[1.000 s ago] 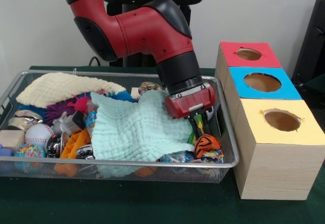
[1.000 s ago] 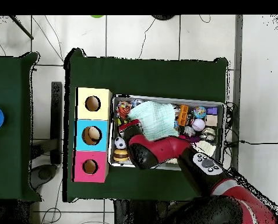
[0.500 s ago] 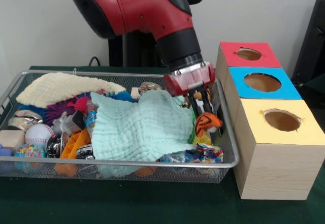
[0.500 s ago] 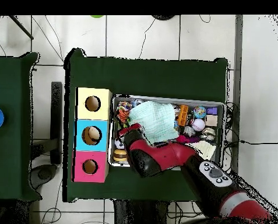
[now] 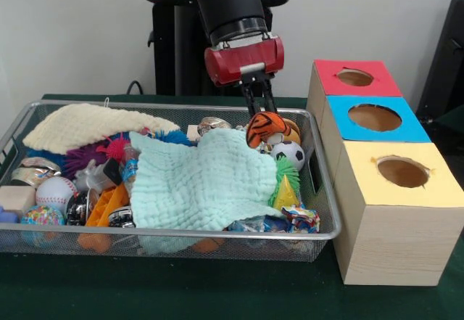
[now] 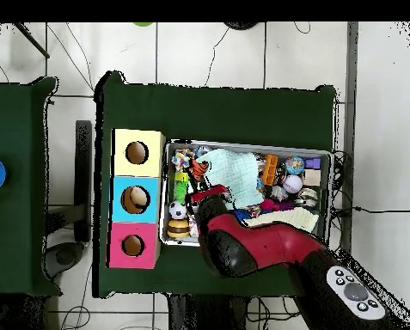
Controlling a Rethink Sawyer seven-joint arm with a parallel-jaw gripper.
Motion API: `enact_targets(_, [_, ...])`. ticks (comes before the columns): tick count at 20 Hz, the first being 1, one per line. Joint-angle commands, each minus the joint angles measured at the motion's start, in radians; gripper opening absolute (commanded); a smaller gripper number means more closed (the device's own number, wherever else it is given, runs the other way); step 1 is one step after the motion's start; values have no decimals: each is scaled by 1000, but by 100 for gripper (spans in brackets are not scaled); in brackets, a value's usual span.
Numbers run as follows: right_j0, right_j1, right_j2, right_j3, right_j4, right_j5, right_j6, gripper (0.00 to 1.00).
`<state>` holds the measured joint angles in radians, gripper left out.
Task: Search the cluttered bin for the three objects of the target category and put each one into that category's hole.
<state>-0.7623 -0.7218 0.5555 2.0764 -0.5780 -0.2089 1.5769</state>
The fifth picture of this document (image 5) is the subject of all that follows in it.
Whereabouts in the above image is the clear mesh bin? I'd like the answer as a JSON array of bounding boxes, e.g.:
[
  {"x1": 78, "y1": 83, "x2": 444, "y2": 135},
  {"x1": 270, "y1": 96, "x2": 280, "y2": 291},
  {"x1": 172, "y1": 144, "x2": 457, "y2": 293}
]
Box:
[{"x1": 0, "y1": 100, "x2": 341, "y2": 263}]

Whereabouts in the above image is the small soccer ball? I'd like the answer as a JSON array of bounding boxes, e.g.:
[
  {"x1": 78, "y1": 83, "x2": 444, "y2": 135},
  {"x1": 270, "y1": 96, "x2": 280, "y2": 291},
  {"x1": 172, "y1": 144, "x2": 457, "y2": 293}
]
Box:
[{"x1": 271, "y1": 140, "x2": 306, "y2": 171}]

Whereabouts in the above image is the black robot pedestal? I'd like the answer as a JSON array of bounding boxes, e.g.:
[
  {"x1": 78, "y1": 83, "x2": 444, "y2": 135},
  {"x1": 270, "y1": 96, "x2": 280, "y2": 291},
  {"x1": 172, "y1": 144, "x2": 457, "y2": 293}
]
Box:
[{"x1": 141, "y1": 0, "x2": 291, "y2": 96}]

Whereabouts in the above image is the green spiky ball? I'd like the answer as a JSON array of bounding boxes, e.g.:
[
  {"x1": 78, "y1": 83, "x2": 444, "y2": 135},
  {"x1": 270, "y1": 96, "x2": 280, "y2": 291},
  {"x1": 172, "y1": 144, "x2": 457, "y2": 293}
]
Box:
[{"x1": 275, "y1": 157, "x2": 301, "y2": 187}]

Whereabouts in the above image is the white baseball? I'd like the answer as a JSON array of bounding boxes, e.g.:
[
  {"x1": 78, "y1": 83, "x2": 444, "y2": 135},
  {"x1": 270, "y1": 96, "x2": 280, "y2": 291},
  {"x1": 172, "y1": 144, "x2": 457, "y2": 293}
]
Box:
[{"x1": 34, "y1": 176, "x2": 76, "y2": 212}]

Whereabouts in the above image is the colourful speckled ball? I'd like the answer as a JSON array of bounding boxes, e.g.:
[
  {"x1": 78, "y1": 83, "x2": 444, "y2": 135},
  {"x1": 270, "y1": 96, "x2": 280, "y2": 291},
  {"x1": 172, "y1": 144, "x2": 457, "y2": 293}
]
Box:
[{"x1": 20, "y1": 204, "x2": 65, "y2": 245}]

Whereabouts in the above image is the wooden box with three holes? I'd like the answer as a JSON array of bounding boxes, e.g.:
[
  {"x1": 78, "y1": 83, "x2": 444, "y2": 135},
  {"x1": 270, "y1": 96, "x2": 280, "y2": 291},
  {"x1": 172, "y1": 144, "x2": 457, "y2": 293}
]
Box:
[{"x1": 306, "y1": 60, "x2": 464, "y2": 287}]

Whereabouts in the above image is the cream yellow cloth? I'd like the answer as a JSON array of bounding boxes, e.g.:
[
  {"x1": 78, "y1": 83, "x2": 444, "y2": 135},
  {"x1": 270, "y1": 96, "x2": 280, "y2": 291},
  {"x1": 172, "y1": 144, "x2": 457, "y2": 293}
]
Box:
[{"x1": 21, "y1": 103, "x2": 179, "y2": 155}]

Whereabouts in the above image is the plain wooden block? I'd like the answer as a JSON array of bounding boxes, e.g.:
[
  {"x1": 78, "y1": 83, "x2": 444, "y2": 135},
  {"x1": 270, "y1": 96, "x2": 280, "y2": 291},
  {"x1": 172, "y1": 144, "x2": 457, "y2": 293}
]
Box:
[{"x1": 0, "y1": 185, "x2": 35, "y2": 218}]

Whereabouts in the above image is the colourful crinkled packet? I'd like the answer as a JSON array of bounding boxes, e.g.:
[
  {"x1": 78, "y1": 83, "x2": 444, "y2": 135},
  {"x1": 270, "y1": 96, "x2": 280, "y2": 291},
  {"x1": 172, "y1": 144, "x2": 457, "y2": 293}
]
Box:
[{"x1": 281, "y1": 205, "x2": 321, "y2": 234}]

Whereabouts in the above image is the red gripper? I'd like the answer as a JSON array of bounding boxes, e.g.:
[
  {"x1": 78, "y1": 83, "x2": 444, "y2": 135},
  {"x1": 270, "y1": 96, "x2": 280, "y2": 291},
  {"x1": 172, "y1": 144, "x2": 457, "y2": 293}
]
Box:
[{"x1": 204, "y1": 34, "x2": 285, "y2": 119}]

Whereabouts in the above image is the orange plastic toy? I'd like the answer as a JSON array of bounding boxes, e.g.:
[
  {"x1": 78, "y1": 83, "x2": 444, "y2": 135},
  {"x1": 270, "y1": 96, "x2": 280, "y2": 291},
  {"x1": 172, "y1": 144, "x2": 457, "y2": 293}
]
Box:
[{"x1": 76, "y1": 184, "x2": 130, "y2": 253}]

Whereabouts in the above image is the orange tiger striped toy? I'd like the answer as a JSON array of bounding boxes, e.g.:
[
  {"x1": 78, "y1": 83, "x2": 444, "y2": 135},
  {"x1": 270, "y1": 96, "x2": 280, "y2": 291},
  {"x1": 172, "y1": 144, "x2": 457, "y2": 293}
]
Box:
[{"x1": 245, "y1": 112, "x2": 291, "y2": 149}]

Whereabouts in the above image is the mint green cloth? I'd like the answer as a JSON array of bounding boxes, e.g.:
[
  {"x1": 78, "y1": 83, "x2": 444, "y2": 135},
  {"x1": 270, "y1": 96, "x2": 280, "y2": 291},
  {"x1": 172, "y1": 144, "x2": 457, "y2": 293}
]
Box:
[{"x1": 128, "y1": 128, "x2": 280, "y2": 231}]

